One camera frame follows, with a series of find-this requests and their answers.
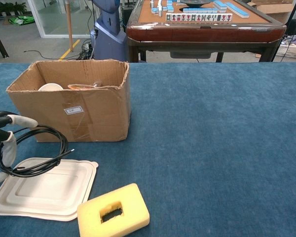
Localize straight blue mahjong tile row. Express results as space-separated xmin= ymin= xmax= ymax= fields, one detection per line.
xmin=183 ymin=7 xmax=219 ymax=14

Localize short stacked blue tile row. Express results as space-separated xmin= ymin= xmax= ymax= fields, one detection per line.
xmin=213 ymin=0 xmax=229 ymax=12

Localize tangled black cables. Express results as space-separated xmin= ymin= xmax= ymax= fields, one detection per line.
xmin=73 ymin=40 xmax=96 ymax=62

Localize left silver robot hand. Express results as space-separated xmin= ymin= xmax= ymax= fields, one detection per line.
xmin=0 ymin=111 xmax=38 ymax=190

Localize long diagonal blue tile row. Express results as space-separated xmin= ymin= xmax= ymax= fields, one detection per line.
xmin=225 ymin=1 xmax=250 ymax=19

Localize blue table cloth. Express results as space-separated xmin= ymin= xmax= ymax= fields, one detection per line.
xmin=0 ymin=62 xmax=296 ymax=237

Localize open cardboard carton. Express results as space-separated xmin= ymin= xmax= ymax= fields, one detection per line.
xmin=251 ymin=0 xmax=296 ymax=24

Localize long black floor cable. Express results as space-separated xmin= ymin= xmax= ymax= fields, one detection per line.
xmin=24 ymin=50 xmax=76 ymax=60

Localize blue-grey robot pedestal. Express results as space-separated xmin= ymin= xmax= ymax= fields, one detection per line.
xmin=90 ymin=0 xmax=129 ymax=64

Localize brown cardboard box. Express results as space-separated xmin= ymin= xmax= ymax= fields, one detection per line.
xmin=6 ymin=58 xmax=131 ymax=143

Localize white paper cup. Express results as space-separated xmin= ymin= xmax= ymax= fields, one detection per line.
xmin=37 ymin=83 xmax=64 ymax=91

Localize white glass partition frame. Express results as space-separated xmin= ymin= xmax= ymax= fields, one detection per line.
xmin=27 ymin=0 xmax=94 ymax=39

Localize black tripod stand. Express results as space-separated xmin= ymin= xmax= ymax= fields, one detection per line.
xmin=280 ymin=0 xmax=296 ymax=62

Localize green bag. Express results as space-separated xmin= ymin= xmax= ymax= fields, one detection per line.
xmin=9 ymin=15 xmax=35 ymax=26

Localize brown mahjong table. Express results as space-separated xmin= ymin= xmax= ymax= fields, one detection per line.
xmin=126 ymin=0 xmax=287 ymax=63

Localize green potted plants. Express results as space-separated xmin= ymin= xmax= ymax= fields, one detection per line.
xmin=0 ymin=1 xmax=28 ymax=17

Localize wooden pole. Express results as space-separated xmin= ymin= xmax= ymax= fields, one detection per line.
xmin=66 ymin=0 xmax=74 ymax=52

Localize black mahjong table dome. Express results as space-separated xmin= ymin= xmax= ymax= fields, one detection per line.
xmin=179 ymin=0 xmax=213 ymax=7

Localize yellow foam block with hole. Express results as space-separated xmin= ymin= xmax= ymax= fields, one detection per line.
xmin=76 ymin=183 xmax=150 ymax=237

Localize white plastic basket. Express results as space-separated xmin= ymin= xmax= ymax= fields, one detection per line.
xmin=275 ymin=39 xmax=296 ymax=59

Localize black USB cable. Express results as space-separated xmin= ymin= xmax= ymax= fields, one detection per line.
xmin=0 ymin=125 xmax=75 ymax=177

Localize white plastic tray lid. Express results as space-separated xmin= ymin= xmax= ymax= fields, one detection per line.
xmin=0 ymin=157 xmax=99 ymax=222

